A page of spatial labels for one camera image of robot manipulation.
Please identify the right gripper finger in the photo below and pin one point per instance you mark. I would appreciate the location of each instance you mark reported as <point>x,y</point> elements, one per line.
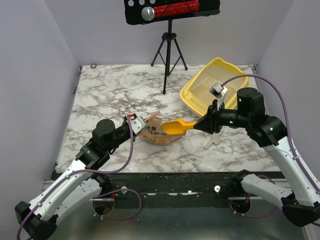
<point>205,121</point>
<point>204,127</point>

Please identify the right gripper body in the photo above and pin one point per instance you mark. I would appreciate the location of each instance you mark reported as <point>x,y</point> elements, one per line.
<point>212,119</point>

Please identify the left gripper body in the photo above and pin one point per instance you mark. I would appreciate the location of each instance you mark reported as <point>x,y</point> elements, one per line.
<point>122,133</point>

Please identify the white bag sealing clip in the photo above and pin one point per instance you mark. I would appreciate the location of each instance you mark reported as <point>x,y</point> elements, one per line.
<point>215,140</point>

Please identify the yellow litter scoop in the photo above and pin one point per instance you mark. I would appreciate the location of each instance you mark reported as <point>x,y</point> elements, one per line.
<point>177,127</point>

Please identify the pink cat litter bag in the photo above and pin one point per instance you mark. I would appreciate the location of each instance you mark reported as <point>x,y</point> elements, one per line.
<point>154,134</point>

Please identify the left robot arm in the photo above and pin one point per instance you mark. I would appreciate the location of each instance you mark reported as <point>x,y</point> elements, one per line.
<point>82,180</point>

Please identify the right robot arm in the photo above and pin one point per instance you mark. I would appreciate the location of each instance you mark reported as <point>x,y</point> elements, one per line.
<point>301,202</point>

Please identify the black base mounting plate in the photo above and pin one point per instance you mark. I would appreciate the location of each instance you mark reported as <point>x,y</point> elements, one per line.
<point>163,191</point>

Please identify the black tripod stand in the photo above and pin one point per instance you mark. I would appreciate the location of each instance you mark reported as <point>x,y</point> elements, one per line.
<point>168,37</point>

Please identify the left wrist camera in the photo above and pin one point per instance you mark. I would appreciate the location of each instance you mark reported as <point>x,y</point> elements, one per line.
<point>138,123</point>

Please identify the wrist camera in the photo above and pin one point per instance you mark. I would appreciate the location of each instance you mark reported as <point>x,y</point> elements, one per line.
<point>138,123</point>
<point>219,92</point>

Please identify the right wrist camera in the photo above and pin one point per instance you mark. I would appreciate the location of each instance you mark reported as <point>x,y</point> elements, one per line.
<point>219,92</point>

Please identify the aluminium rail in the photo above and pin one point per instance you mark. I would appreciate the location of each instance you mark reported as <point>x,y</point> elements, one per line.
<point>71,190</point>

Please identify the red handled microphone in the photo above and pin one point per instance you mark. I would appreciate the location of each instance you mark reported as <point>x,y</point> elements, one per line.
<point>150,13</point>

